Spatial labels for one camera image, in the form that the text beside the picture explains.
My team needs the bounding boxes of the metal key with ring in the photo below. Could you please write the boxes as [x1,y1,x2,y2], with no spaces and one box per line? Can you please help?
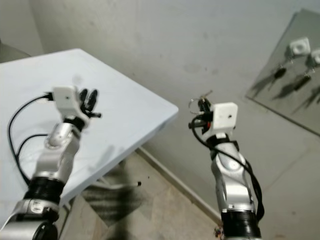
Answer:
[188,89,214,114]

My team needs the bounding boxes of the white table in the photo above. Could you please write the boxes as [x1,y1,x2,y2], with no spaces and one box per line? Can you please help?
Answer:
[0,48,180,227]

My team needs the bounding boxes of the black head car key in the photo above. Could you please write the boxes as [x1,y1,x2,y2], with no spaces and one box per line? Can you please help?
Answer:
[270,67,289,82]

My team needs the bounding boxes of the white rod with black tip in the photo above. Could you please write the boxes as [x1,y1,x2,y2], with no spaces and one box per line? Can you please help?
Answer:
[105,182,142,189]

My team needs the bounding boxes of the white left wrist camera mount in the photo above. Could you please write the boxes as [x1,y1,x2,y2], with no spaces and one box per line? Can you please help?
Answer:
[52,86,81,119]

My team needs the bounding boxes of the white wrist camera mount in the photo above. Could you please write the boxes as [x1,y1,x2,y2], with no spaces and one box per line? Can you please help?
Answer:
[211,102,239,137]
[52,86,81,119]

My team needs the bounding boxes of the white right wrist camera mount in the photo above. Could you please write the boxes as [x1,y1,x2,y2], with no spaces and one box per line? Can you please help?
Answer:
[211,102,239,137]

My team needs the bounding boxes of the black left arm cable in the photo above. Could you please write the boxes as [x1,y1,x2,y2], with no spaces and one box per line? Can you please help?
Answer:
[7,92,56,187]

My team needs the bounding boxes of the grey wall board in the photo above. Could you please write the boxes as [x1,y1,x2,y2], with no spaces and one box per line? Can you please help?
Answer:
[245,8,320,138]

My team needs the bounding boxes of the white square wall hook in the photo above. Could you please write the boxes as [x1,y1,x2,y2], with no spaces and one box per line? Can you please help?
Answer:
[309,47,320,67]
[288,37,312,60]

